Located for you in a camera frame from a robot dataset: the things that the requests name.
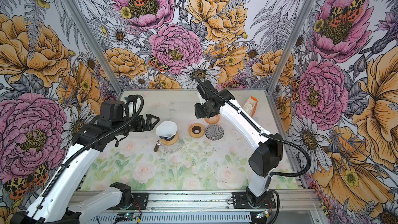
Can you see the grey ribbed dripper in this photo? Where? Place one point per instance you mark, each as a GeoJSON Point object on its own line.
{"type": "Point", "coordinates": [214, 132]}

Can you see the aluminium front rail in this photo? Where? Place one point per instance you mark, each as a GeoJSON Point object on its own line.
{"type": "Point", "coordinates": [220, 201]}

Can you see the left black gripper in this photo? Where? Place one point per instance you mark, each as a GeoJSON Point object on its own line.
{"type": "Point", "coordinates": [141, 127]}

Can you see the green circuit board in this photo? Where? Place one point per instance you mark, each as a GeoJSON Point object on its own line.
{"type": "Point", "coordinates": [263, 214]}
{"type": "Point", "coordinates": [127, 217]}

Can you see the wooden ring holder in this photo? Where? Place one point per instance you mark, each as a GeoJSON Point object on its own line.
{"type": "Point", "coordinates": [170, 141]}
{"type": "Point", "coordinates": [196, 130]}

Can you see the orange glass pitcher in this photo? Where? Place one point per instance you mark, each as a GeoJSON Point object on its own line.
{"type": "Point", "coordinates": [213, 120]}

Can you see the coffee filter pack orange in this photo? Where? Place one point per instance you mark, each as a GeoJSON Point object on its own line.
{"type": "Point", "coordinates": [250, 106]}

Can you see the white paper coffee filter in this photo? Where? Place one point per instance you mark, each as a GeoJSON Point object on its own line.
{"type": "Point", "coordinates": [166, 129]}

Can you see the green circuit board left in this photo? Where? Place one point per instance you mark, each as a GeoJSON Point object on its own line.
{"type": "Point", "coordinates": [127, 217]}

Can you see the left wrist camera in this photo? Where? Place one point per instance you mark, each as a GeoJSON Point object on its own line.
{"type": "Point", "coordinates": [131, 103]}

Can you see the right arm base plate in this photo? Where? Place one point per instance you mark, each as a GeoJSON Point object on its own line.
{"type": "Point", "coordinates": [245, 200]}

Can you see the clear glass carafe brown handle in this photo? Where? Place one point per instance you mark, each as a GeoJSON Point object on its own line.
{"type": "Point", "coordinates": [167, 148]}

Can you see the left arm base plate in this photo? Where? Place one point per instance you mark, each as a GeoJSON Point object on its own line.
{"type": "Point", "coordinates": [139, 201]}

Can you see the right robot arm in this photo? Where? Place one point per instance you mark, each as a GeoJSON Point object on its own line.
{"type": "Point", "coordinates": [267, 153]}

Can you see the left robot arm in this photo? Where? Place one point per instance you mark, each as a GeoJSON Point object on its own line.
{"type": "Point", "coordinates": [51, 207]}

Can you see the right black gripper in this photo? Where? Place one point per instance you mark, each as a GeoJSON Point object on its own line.
{"type": "Point", "coordinates": [198, 113]}

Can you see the green circuit board right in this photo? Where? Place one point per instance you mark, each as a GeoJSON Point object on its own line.
{"type": "Point", "coordinates": [263, 214]}

